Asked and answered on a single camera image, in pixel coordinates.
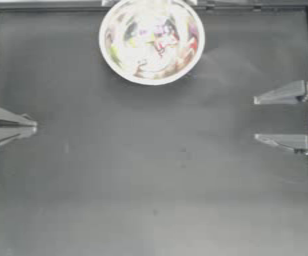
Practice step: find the yellow-green candy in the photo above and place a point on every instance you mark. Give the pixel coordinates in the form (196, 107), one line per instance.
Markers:
(150, 40)

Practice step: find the steel bowl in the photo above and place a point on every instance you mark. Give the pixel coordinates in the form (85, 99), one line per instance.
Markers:
(170, 71)

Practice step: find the black table frame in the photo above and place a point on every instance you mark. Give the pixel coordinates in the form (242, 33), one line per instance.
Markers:
(250, 6)

